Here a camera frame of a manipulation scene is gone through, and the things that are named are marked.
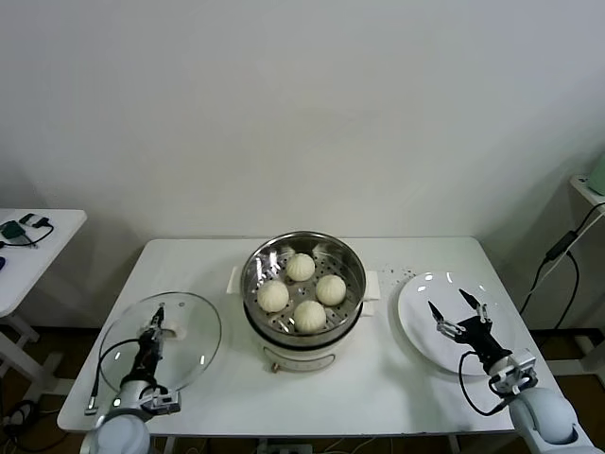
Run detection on white steamed baozi bun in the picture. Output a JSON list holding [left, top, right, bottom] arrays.
[[293, 300, 327, 333], [285, 253, 317, 283], [315, 274, 348, 306], [257, 279, 290, 313]]

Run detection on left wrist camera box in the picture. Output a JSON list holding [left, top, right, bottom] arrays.
[[141, 388, 183, 418]]

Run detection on dark crumb speckles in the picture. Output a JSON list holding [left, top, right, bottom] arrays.
[[377, 264, 417, 283]]

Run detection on black power adapter cable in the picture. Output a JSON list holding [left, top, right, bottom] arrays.
[[519, 201, 605, 332]]

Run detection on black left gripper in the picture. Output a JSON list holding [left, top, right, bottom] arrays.
[[127, 305, 167, 379]]

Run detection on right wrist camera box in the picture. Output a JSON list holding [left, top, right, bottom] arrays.
[[489, 349, 538, 396]]

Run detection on white round plate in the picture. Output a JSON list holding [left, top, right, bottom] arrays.
[[396, 271, 516, 377]]

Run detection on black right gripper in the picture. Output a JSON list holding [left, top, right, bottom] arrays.
[[427, 288, 511, 366]]

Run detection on green small device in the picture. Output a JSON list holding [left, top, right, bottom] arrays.
[[0, 220, 27, 241]]

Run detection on white power strip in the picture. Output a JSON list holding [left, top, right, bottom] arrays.
[[257, 439, 316, 454]]

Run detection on tangled floor cables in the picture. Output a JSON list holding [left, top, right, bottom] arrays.
[[0, 399, 39, 431]]

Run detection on stainless steel steamer basket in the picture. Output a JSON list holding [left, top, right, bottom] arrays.
[[228, 230, 382, 344]]

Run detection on thin black cable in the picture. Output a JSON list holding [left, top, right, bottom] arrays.
[[0, 218, 56, 250]]

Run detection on glass lid with white handle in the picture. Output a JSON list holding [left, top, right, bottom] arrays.
[[97, 291, 223, 393]]

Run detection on pale green appliance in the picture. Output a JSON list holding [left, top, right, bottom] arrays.
[[588, 153, 605, 196]]

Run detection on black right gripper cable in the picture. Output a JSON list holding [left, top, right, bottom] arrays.
[[459, 352, 514, 417]]

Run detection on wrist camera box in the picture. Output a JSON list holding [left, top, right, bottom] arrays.
[[489, 349, 538, 396], [141, 388, 183, 418]]

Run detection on white side table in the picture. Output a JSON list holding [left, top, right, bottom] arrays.
[[0, 207, 89, 393]]

